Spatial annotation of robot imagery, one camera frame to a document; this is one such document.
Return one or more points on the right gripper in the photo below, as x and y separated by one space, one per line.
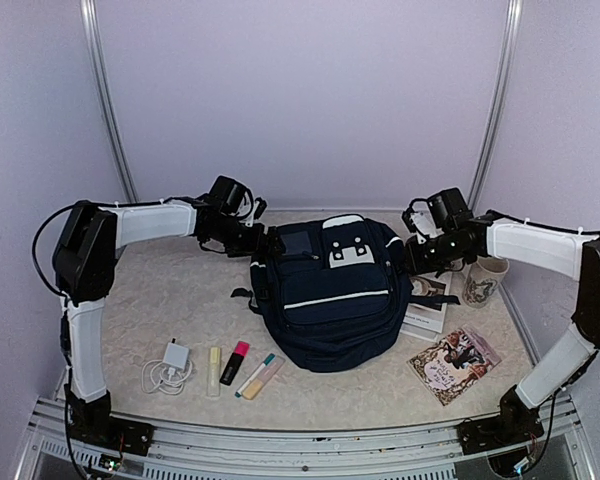
415 265

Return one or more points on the white charger with cable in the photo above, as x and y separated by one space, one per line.
168 374

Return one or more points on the white patterned mug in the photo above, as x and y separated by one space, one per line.
483 279

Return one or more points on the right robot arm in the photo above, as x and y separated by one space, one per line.
554 297

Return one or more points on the front aluminium rail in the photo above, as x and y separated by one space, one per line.
181 450

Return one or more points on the orange pastel highlighter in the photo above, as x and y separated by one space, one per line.
256 385

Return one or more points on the coffee cover white book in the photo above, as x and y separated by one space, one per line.
425 315

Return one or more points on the illustrated floral cover book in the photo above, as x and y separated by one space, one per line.
454 364

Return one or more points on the aluminium frame post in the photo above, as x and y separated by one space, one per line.
88 9
497 105

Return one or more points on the left aluminium frame post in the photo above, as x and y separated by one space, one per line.
88 9

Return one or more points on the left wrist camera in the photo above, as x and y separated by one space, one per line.
250 210

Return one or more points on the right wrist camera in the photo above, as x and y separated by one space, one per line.
419 222

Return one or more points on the pink black highlighter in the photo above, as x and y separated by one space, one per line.
234 363

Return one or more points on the navy blue backpack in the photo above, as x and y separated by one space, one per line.
335 295

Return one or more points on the teal white marker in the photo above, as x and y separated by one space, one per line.
254 374

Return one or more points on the right aluminium frame post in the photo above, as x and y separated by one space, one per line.
497 105

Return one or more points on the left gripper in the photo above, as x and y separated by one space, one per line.
256 247

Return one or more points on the yellow highlighter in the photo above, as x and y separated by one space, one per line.
214 371

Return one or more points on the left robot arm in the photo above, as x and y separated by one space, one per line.
84 261

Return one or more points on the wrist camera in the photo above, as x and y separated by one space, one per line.
419 222
250 210

